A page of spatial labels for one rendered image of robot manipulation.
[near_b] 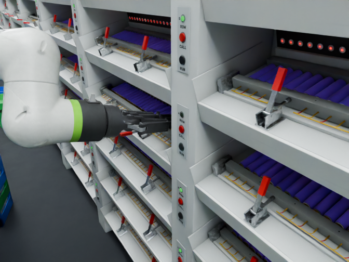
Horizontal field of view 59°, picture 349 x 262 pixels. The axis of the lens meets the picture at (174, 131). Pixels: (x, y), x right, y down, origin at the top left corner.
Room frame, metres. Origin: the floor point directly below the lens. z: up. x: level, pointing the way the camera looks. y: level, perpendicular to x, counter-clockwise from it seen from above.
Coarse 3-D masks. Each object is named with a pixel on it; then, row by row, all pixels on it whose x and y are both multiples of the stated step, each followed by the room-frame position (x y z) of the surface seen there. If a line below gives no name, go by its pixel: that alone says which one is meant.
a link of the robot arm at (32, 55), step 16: (0, 32) 0.61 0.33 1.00; (16, 32) 0.60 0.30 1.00; (32, 32) 0.60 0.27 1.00; (0, 48) 0.57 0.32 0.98; (16, 48) 0.57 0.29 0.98; (32, 48) 0.58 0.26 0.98; (48, 48) 0.60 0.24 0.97; (0, 64) 0.57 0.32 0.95; (16, 64) 0.56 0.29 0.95; (32, 64) 0.57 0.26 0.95; (48, 64) 0.59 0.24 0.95; (16, 80) 0.55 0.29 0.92; (32, 80) 0.56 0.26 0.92; (48, 80) 0.58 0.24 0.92
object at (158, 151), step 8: (104, 80) 1.19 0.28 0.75; (112, 80) 1.21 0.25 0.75; (120, 80) 1.23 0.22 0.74; (88, 88) 1.15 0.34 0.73; (96, 88) 1.17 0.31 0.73; (104, 88) 1.17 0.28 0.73; (88, 96) 1.15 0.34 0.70; (96, 96) 1.17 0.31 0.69; (168, 104) 0.96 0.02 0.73; (128, 136) 0.88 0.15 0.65; (136, 136) 0.82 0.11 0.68; (152, 136) 0.80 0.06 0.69; (136, 144) 0.84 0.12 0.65; (144, 144) 0.77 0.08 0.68; (152, 144) 0.76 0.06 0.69; (160, 144) 0.75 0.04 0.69; (152, 152) 0.74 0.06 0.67; (160, 152) 0.71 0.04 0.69; (168, 152) 0.64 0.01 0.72; (160, 160) 0.70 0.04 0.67; (168, 160) 0.67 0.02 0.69; (168, 168) 0.67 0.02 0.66
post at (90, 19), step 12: (72, 12) 1.23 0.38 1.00; (84, 12) 1.17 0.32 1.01; (96, 12) 1.19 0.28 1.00; (108, 12) 1.22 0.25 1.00; (120, 12) 1.24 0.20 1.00; (84, 24) 1.16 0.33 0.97; (96, 24) 1.19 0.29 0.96; (108, 24) 1.21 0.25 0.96; (84, 60) 1.17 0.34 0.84; (96, 72) 1.18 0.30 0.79; (108, 72) 1.20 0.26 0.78; (84, 96) 1.22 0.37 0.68; (96, 156) 1.16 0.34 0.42; (96, 168) 1.18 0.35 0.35; (96, 192) 1.22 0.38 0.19; (108, 228) 1.17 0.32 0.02
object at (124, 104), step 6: (108, 90) 1.14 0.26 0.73; (108, 96) 1.13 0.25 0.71; (114, 96) 1.08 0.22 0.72; (120, 102) 1.02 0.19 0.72; (126, 102) 1.00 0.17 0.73; (126, 108) 0.98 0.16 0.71; (132, 108) 0.95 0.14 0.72; (162, 132) 0.78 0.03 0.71; (168, 132) 0.76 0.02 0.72; (168, 138) 0.76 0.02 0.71; (168, 144) 0.73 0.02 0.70
